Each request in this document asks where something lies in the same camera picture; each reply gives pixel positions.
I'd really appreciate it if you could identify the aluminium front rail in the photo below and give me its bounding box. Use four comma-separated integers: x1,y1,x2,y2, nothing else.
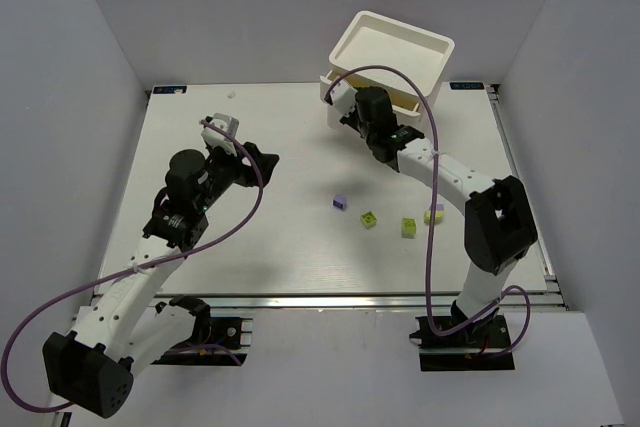
92,291,566,311

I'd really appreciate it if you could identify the white three-drawer cabinet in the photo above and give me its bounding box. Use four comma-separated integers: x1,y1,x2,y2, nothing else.
320,11,455,128

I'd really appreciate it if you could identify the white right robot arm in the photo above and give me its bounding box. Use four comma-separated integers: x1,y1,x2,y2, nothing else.
325,81,538,326

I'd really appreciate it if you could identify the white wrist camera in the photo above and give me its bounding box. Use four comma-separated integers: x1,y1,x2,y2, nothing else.
323,80,357,117
201,113,240,156

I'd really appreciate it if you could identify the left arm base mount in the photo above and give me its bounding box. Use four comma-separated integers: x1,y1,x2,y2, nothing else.
154,295,250,367

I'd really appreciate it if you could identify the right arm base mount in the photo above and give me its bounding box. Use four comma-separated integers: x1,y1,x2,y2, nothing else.
409,315,515,372

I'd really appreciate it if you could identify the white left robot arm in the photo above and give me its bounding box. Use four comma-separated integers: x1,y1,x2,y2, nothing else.
43,142,279,418

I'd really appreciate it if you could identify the right blue label sticker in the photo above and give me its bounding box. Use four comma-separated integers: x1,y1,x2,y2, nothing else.
449,82,485,91

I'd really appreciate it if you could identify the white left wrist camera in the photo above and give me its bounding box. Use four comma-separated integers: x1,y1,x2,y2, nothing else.
201,113,240,156

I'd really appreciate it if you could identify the purple lego brick centre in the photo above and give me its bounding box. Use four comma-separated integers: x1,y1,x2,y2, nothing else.
332,194,347,211

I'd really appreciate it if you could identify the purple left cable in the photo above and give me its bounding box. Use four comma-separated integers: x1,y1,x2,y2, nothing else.
2,119,266,414

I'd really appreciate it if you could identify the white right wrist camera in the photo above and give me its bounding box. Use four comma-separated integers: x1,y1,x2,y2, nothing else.
323,80,357,117

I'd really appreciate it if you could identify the purple and yellow lego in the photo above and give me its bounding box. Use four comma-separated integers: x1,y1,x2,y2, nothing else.
423,203,445,224

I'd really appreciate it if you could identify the blue label sticker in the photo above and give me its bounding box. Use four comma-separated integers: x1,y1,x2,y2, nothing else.
152,85,187,95
449,82,485,91

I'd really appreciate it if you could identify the yellow-green lego brick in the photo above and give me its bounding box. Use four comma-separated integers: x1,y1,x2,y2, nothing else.
401,218,417,238

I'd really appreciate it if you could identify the yellow-green lego brick separated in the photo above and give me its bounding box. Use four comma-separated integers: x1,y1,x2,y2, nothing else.
360,211,377,229

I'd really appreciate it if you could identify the left blue label sticker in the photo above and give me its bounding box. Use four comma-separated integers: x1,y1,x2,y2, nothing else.
152,85,187,95

